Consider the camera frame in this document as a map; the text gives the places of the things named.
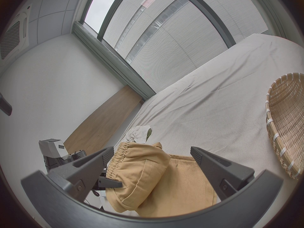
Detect tan shorts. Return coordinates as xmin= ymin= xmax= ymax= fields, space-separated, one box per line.
xmin=105 ymin=142 xmax=218 ymax=218

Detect pile of clothes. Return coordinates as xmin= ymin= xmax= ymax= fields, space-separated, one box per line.
xmin=125 ymin=125 xmax=153 ymax=144

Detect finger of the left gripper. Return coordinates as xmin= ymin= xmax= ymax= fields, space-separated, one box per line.
xmin=98 ymin=176 xmax=123 ymax=189

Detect bed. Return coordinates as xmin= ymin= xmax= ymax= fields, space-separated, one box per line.
xmin=64 ymin=33 xmax=304 ymax=218

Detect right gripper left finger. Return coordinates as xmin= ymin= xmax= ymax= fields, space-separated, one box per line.
xmin=47 ymin=146 xmax=115 ymax=203

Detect white ceiling air vent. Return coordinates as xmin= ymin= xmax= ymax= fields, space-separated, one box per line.
xmin=0 ymin=3 xmax=33 ymax=62

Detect round woven basket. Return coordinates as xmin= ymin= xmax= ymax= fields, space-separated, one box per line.
xmin=265 ymin=73 xmax=304 ymax=180

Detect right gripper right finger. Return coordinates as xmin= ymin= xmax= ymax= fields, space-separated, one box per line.
xmin=190 ymin=146 xmax=255 ymax=203

